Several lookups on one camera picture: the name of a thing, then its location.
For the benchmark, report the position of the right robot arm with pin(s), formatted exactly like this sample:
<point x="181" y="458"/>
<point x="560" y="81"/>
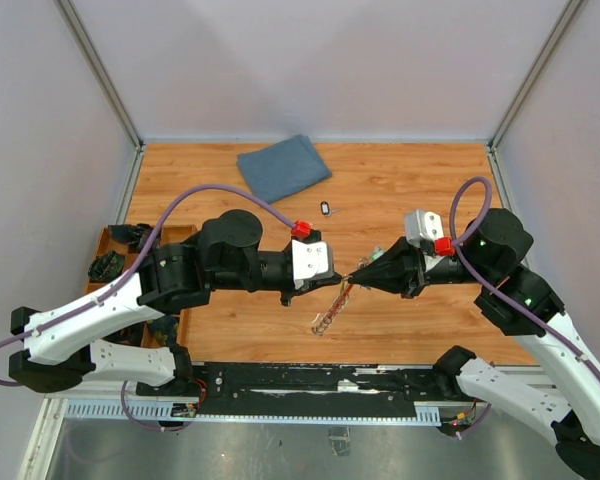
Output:
<point x="522" y="305"/>

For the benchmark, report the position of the green patterned sock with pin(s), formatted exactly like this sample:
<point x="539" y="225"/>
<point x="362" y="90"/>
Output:
<point x="107" y="267"/>

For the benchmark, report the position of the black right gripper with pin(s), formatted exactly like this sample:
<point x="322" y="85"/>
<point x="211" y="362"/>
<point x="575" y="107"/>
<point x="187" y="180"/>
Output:
<point x="400" y="269"/>

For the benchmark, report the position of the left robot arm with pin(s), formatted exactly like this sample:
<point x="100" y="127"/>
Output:
<point x="66" y="346"/>

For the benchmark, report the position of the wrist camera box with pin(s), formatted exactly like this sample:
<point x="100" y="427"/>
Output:
<point x="422" y="225"/>
<point x="311" y="262"/>

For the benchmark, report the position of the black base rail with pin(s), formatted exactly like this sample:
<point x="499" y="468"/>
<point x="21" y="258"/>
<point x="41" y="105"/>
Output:
<point x="310" y="391"/>

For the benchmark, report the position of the red-handled metal key organizer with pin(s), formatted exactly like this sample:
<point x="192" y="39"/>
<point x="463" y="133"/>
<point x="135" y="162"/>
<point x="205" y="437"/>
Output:
<point x="325" y="320"/>

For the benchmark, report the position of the dark patterned sock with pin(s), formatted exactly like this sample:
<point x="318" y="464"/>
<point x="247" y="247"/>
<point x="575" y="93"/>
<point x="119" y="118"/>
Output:
<point x="134" y="236"/>

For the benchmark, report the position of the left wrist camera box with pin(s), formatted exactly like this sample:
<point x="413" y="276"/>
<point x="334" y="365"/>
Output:
<point x="311" y="262"/>

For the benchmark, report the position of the green tagged key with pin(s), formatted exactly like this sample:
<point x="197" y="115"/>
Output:
<point x="376" y="253"/>

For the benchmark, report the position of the dark floral sock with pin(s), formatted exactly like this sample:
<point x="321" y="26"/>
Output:
<point x="164" y="330"/>

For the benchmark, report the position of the folded blue cloth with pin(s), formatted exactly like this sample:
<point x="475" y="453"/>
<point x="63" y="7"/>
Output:
<point x="283" y="169"/>

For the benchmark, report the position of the black tagged key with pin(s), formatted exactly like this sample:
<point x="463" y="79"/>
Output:
<point x="326" y="209"/>

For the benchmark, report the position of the wooden compartment tray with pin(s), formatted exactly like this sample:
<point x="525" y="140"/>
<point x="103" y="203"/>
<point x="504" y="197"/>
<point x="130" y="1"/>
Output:
<point x="137" y="334"/>

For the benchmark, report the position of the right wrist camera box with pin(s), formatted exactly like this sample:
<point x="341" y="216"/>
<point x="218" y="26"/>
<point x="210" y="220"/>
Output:
<point x="422" y="225"/>

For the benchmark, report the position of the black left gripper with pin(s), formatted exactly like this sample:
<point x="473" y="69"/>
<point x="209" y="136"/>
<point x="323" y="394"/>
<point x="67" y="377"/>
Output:
<point x="308" y="286"/>

